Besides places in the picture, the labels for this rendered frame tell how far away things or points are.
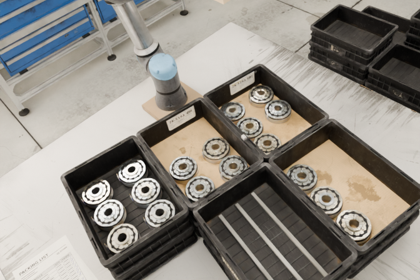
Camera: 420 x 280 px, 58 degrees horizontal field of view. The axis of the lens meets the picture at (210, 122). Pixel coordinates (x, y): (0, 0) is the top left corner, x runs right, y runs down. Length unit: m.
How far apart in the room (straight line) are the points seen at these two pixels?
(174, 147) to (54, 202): 0.54
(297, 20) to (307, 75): 1.63
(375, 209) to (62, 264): 1.09
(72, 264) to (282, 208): 0.77
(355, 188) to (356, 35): 1.34
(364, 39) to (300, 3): 1.32
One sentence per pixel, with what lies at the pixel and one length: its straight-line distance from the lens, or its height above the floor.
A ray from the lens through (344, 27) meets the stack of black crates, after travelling 2.60.
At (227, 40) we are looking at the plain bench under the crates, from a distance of 2.15.
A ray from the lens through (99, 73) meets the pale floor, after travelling 3.32.
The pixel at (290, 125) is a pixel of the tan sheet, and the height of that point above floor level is 0.83.
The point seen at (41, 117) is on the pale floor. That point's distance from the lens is 3.17.
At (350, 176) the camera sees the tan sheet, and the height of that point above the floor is 0.83.
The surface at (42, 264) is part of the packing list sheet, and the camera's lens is 1.58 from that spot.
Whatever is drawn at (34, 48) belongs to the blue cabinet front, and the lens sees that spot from 3.08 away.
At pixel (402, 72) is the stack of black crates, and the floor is 0.38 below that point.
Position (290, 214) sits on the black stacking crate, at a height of 0.83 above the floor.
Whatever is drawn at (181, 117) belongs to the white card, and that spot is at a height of 0.90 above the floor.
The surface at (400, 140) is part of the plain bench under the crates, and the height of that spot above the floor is 0.70.
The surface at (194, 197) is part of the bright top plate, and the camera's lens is 1.32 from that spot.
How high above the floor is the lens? 1.98
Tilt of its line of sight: 48 degrees down
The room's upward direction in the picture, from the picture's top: 11 degrees counter-clockwise
